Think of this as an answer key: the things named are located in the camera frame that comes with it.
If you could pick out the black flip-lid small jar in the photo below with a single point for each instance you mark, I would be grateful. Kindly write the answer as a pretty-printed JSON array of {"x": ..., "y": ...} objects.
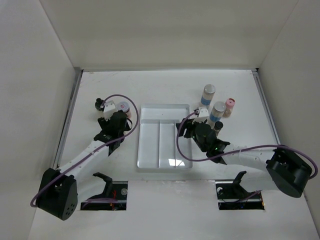
[{"x": 218, "y": 125}]

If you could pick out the white divided organizer tray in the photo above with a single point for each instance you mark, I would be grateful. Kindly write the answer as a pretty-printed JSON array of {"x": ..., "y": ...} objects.
[{"x": 157, "y": 150}]

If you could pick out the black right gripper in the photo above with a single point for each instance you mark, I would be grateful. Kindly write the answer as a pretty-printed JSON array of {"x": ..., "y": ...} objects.
[{"x": 190, "y": 126}]

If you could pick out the white-cap orange-label spice jar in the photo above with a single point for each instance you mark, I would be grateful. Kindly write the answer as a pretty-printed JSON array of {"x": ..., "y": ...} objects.
[{"x": 124, "y": 106}]

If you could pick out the left aluminium table rail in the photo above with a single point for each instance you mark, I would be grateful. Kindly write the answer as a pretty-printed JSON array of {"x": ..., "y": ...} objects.
[{"x": 67, "y": 120}]

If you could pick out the right aluminium table rail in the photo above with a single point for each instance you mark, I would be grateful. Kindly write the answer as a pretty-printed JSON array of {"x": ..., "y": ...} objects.
[{"x": 265, "y": 105}]

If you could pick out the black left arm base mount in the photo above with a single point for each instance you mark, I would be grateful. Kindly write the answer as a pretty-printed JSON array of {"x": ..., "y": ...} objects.
[{"x": 108, "y": 187}]

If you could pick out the silver-cap blue-label far bottle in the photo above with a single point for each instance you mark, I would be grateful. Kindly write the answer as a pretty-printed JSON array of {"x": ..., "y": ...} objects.
[{"x": 207, "y": 95}]

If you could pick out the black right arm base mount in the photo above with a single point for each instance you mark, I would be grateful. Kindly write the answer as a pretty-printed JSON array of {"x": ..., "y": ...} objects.
[{"x": 237, "y": 190}]

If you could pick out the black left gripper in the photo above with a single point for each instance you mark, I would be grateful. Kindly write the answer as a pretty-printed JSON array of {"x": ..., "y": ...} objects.
[{"x": 104, "y": 123}]

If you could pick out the aluminium table rail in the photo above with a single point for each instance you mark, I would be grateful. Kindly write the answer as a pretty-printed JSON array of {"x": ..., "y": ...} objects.
[
  {"x": 67, "y": 120},
  {"x": 265, "y": 105}
]

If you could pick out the silver-cap blue-label near bottle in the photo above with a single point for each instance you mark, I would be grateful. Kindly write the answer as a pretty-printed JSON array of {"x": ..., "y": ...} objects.
[{"x": 216, "y": 113}]

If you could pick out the pink-cap spice bottle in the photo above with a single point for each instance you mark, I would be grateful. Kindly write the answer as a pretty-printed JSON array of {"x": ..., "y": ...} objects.
[{"x": 229, "y": 105}]

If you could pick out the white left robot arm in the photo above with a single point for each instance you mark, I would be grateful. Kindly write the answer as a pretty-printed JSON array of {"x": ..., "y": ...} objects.
[{"x": 58, "y": 192}]

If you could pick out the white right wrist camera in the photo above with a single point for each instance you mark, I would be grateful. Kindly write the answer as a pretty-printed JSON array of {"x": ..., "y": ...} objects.
[{"x": 201, "y": 115}]

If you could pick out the silver-cap blue-label bottle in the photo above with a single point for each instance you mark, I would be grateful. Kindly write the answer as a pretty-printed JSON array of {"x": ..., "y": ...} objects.
[
  {"x": 216, "y": 113},
  {"x": 207, "y": 95}
]

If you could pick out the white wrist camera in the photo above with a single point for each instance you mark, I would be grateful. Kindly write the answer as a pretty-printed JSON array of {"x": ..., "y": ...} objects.
[
  {"x": 109, "y": 109},
  {"x": 201, "y": 115}
]

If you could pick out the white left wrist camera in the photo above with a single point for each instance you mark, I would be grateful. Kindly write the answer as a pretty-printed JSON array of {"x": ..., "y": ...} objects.
[{"x": 109, "y": 109}]

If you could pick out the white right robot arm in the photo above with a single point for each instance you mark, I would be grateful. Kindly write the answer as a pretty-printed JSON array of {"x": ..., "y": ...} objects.
[{"x": 280, "y": 167}]

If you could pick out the black-cap brown spice bottle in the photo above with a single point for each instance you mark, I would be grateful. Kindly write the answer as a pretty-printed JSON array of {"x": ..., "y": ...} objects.
[{"x": 99, "y": 104}]

